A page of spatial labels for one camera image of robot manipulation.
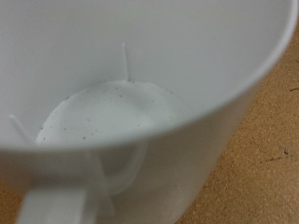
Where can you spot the white mug with green tape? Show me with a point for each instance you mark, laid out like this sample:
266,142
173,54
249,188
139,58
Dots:
109,112

